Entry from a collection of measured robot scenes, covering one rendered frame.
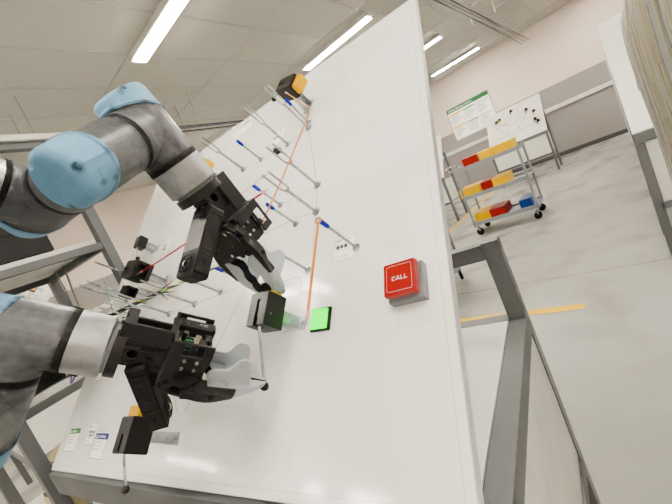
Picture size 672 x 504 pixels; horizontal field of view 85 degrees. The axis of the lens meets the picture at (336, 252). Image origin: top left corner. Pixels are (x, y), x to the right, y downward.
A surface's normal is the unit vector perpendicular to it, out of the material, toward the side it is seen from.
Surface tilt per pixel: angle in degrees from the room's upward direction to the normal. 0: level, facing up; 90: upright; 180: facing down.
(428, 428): 45
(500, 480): 0
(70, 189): 111
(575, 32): 90
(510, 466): 0
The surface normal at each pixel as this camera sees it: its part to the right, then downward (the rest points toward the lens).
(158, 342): 0.31, 0.37
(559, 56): -0.56, 0.35
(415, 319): -0.62, -0.41
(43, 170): -0.20, 0.59
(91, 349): 0.47, -0.10
